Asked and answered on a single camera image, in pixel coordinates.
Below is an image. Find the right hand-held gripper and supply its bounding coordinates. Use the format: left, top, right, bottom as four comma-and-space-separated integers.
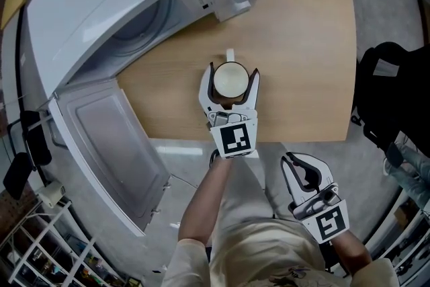
280, 151, 351, 244

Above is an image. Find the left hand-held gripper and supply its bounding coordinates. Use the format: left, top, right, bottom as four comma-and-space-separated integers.
198, 60, 261, 161

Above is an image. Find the white mug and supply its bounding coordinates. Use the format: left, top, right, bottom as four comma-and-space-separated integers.
213, 48, 251, 100

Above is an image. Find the person's left forearm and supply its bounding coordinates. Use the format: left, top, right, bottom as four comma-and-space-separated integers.
179, 156, 233, 243

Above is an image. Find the person's right forearm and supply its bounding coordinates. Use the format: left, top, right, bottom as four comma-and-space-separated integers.
331, 231, 373, 277

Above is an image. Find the cream printed shirt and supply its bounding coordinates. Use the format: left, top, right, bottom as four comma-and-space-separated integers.
161, 154, 397, 287

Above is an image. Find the black mesh office chair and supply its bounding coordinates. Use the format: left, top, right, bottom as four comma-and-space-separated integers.
350, 41, 430, 159

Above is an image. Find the beige box device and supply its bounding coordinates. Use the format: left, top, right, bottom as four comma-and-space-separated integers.
39, 180, 67, 209

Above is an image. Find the black folding chair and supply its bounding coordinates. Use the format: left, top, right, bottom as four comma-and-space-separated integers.
2, 110, 53, 201

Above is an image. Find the white shelf rack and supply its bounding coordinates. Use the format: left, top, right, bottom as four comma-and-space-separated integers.
0, 200, 138, 287

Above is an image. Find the white wire rack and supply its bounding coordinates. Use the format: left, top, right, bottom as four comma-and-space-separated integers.
365, 190, 430, 282

